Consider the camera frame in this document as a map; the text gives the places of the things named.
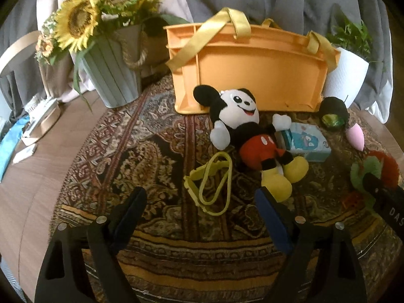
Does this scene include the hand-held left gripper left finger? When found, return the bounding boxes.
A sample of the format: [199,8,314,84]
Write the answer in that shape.
[34,187,148,303]

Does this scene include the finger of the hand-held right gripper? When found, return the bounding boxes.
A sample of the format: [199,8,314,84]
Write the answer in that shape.
[361,173,384,201]

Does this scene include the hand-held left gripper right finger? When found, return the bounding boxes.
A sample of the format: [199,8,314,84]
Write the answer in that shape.
[255,187,368,303]

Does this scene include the red green fluffy toy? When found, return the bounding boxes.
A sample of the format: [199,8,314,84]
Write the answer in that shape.
[344,151,402,211]

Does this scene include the pink makeup sponge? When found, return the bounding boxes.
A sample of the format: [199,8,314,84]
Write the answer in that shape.
[345,123,364,151]

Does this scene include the blue white tissue pack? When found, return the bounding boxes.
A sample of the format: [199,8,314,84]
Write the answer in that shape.
[275,122,332,163]

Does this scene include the mouse plush toy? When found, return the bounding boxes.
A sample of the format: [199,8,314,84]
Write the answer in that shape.
[193,85,309,203]

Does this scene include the black green soft pouch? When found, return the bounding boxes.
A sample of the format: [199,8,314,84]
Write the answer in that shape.
[320,96,349,130]

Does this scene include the orange plastic crate yellow straps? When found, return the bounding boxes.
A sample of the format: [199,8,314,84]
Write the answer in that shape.
[163,7,341,114]

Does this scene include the patterned round rug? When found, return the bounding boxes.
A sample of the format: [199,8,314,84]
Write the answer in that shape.
[52,79,404,303]

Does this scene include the green plant in white pot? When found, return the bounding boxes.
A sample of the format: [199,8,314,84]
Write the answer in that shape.
[322,13,387,106]

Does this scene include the small white box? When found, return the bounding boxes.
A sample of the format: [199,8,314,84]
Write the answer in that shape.
[13,144,37,165]

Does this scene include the blue cloth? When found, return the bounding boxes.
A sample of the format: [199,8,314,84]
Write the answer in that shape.
[0,117,30,180]

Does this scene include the grey green ribbed flower pot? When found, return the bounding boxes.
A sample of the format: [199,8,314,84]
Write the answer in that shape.
[77,24,149,108]

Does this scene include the small dried flower bouquet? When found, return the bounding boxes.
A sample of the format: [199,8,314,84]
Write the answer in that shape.
[35,19,81,103]

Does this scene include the artificial sunflower bouquet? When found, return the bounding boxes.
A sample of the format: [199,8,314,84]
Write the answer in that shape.
[52,0,190,102]

